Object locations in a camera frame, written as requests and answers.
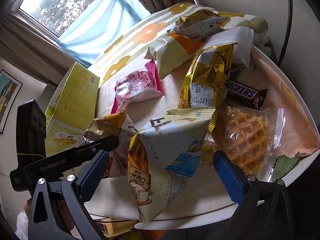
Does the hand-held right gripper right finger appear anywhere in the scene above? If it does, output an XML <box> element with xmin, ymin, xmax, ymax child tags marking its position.
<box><xmin>212</xmin><ymin>150</ymin><xmax>295</xmax><ymax>240</ymax></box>

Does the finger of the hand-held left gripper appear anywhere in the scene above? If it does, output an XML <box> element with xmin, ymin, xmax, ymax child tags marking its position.
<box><xmin>71</xmin><ymin>135</ymin><xmax>120</xmax><ymax>166</ymax></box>

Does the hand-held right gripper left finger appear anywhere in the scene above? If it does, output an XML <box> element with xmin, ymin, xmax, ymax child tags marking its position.
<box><xmin>27</xmin><ymin>149</ymin><xmax>110</xmax><ymax>240</ymax></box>

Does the yellow snack packet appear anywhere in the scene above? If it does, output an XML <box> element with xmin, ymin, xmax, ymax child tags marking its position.
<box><xmin>83</xmin><ymin>110</ymin><xmax>128</xmax><ymax>143</ymax></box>

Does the yellow-green cardboard box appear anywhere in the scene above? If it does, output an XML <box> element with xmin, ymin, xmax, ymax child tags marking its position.
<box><xmin>45</xmin><ymin>61</ymin><xmax>100</xmax><ymax>156</ymax></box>

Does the cream fries snack bag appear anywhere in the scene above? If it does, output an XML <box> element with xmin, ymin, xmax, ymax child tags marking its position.
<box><xmin>120</xmin><ymin>107</ymin><xmax>218</xmax><ymax>224</ymax></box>

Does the brown chocolate bar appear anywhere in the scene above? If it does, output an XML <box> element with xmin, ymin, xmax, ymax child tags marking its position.
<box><xmin>224</xmin><ymin>80</ymin><xmax>268</xmax><ymax>110</ymax></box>

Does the frosted white snack packet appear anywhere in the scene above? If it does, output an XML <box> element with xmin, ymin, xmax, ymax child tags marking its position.
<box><xmin>204</xmin><ymin>27</ymin><xmax>255</xmax><ymax>68</ymax></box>

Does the person's left forearm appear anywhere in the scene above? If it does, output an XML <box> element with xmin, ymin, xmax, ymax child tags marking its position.
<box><xmin>15</xmin><ymin>210</ymin><xmax>32</xmax><ymax>240</ymax></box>

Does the clear waffle packet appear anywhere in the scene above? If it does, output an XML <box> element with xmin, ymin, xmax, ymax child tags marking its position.
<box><xmin>201</xmin><ymin>106</ymin><xmax>287</xmax><ymax>183</ymax></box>

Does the pink snack packet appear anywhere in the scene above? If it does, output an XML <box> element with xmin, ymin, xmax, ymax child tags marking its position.
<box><xmin>111</xmin><ymin>59</ymin><xmax>164</xmax><ymax>114</ymax></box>

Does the floral striped bed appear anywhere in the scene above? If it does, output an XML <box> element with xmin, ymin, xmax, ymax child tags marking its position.
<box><xmin>89</xmin><ymin>2</ymin><xmax>273</xmax><ymax>90</ymax></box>

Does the white orange snack packet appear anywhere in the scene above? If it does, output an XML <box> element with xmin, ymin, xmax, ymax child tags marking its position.
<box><xmin>145</xmin><ymin>33</ymin><xmax>205</xmax><ymax>80</ymax></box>

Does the light blue window cloth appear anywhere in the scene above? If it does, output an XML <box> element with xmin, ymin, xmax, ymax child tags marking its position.
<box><xmin>55</xmin><ymin>0</ymin><xmax>152</xmax><ymax>68</ymax></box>

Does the window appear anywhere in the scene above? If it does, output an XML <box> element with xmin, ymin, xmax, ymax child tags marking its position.
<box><xmin>19</xmin><ymin>0</ymin><xmax>120</xmax><ymax>39</ymax></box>

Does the green gold snack packet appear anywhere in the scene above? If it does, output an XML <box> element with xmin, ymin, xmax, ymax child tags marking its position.
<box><xmin>174</xmin><ymin>9</ymin><xmax>229</xmax><ymax>42</ymax></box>

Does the framed wall picture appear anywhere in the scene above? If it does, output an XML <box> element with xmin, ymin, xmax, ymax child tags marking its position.
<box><xmin>0</xmin><ymin>69</ymin><xmax>23</xmax><ymax>135</ymax></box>

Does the black cable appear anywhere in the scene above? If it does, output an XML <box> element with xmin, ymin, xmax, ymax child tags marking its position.
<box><xmin>277</xmin><ymin>0</ymin><xmax>293</xmax><ymax>67</ymax></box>

